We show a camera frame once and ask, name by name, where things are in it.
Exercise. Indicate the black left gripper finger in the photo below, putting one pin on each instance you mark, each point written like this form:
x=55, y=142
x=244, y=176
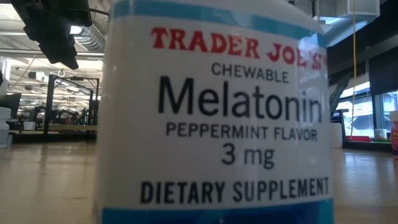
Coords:
x=66, y=46
x=46, y=43

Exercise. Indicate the white melatonin bottle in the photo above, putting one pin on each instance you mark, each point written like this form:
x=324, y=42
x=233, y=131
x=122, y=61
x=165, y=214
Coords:
x=3, y=130
x=217, y=155

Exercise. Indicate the pink medicine bottle white cap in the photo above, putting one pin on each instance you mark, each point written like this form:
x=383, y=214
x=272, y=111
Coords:
x=395, y=140

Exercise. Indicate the black computer monitor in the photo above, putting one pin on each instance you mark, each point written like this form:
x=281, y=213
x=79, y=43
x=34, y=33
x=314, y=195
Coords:
x=9, y=104

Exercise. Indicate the white bucket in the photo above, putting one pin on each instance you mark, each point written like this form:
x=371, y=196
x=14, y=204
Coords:
x=29, y=125

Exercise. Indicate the green potted plant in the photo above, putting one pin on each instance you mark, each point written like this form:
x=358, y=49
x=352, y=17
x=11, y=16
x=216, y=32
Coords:
x=339, y=93

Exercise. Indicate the white planter pot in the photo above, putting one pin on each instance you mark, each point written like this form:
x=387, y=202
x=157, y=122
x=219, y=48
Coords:
x=336, y=135

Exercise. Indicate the white hanging box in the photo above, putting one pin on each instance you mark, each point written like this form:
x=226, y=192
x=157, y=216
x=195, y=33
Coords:
x=357, y=7

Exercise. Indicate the red tray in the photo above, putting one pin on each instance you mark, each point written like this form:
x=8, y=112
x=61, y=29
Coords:
x=360, y=138

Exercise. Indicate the green mat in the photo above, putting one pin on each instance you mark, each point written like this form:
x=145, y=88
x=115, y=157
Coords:
x=382, y=142

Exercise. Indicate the silver ventilation duct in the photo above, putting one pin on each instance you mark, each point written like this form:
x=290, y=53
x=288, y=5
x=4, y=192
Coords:
x=91, y=39

